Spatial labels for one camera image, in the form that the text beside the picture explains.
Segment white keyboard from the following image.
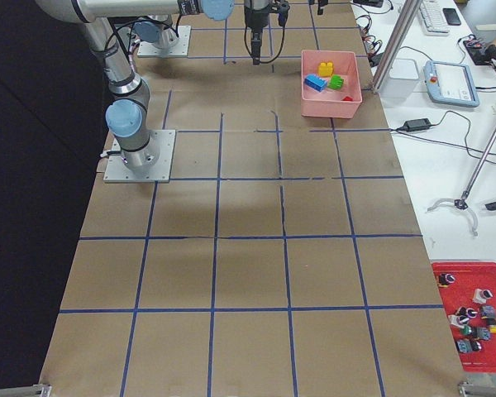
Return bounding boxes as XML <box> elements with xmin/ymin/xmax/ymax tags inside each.
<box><xmin>418</xmin><ymin>0</ymin><xmax>450</xmax><ymax>36</ymax></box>

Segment black smartphone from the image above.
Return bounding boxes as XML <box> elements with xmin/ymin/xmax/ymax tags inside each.
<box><xmin>442</xmin><ymin>8</ymin><xmax>461</xmax><ymax>26</ymax></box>

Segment black power adapter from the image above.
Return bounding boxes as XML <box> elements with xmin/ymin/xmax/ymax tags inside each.
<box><xmin>402</xmin><ymin>118</ymin><xmax>433</xmax><ymax>132</ymax></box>

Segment green toy block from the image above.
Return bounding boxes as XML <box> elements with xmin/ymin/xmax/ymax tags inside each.
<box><xmin>327</xmin><ymin>74</ymin><xmax>345</xmax><ymax>90</ymax></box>

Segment teach pendant tablet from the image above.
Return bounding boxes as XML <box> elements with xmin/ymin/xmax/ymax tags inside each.
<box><xmin>423</xmin><ymin>60</ymin><xmax>479</xmax><ymax>108</ymax></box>

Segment aluminium frame post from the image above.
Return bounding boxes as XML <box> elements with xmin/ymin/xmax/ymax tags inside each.
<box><xmin>371</xmin><ymin>0</ymin><xmax>422</xmax><ymax>93</ymax></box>

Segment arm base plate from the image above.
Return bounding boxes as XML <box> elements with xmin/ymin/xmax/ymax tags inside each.
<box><xmin>103</xmin><ymin>130</ymin><xmax>176</xmax><ymax>183</ymax></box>
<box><xmin>137</xmin><ymin>26</ymin><xmax>191</xmax><ymax>58</ymax></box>

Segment white square box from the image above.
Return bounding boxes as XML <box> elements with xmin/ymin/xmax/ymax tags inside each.
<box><xmin>380</xmin><ymin>58</ymin><xmax>419</xmax><ymax>108</ymax></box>

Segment pink plastic box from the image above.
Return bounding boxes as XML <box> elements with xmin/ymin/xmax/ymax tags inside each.
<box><xmin>301</xmin><ymin>50</ymin><xmax>362</xmax><ymax>119</ymax></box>

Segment yellow toy block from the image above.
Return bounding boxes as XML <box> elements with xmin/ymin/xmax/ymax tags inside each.
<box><xmin>317</xmin><ymin>61</ymin><xmax>334</xmax><ymax>78</ymax></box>

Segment red parts tray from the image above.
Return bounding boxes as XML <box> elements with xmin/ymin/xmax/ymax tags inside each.
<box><xmin>432</xmin><ymin>261</ymin><xmax>496</xmax><ymax>372</ymax></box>

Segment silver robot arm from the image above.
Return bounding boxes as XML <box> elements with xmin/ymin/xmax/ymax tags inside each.
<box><xmin>133</xmin><ymin>15</ymin><xmax>179</xmax><ymax>50</ymax></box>
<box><xmin>36</xmin><ymin>1</ymin><xmax>235</xmax><ymax>170</ymax></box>

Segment blue toy block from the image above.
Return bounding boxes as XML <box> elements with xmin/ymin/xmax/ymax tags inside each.
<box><xmin>303</xmin><ymin>74</ymin><xmax>327</xmax><ymax>92</ymax></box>

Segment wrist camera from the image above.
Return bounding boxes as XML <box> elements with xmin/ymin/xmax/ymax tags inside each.
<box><xmin>273</xmin><ymin>0</ymin><xmax>290</xmax><ymax>27</ymax></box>

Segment brown paper table mat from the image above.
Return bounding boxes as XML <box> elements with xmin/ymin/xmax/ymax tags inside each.
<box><xmin>41</xmin><ymin>1</ymin><xmax>463</xmax><ymax>396</ymax></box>

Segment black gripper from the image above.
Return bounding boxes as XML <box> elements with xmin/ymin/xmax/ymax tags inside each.
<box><xmin>244</xmin><ymin>0</ymin><xmax>278</xmax><ymax>65</ymax></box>

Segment tripod leg rod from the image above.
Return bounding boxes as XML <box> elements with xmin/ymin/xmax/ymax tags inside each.
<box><xmin>456</xmin><ymin>126</ymin><xmax>496</xmax><ymax>210</ymax></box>

